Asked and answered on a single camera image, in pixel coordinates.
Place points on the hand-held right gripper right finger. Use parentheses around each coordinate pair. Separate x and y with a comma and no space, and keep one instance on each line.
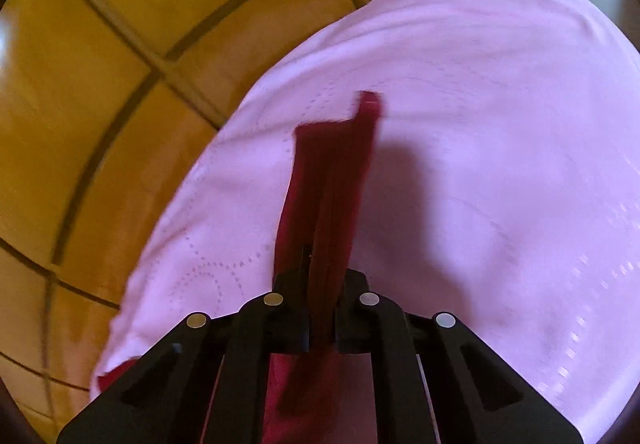
(352,324)

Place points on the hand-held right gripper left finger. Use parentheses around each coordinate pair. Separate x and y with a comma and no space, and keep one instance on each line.
(290,319)

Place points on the dark red cloth garment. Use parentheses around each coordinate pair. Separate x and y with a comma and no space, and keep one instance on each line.
(330,184)

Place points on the pink quilted blanket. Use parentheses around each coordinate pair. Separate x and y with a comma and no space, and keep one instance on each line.
(475,124)

